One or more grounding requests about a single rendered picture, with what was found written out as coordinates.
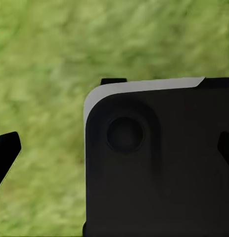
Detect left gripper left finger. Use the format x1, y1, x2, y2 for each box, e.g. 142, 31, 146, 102
0, 131, 21, 183

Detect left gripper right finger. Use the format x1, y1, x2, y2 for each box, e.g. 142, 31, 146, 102
217, 131, 229, 165

